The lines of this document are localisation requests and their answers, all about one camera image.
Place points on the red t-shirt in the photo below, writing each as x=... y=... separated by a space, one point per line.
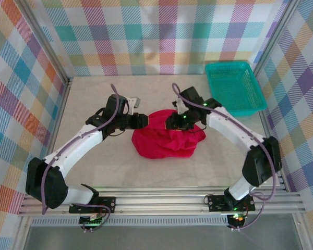
x=167 y=145

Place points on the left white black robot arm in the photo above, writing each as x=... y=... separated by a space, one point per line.
x=75 y=145

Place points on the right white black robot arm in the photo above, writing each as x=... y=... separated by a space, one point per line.
x=232 y=127

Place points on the teal plastic basket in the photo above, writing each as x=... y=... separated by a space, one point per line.
x=234 y=86

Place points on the aluminium side rail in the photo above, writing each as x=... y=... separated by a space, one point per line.
x=63 y=104
x=265 y=122

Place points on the aluminium mounting rail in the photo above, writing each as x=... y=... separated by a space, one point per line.
x=159 y=201

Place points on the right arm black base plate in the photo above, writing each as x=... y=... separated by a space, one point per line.
x=215 y=203

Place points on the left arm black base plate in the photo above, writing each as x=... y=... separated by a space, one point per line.
x=108 y=201

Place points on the aluminium frame post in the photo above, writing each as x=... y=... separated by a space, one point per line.
x=41 y=39
x=276 y=34

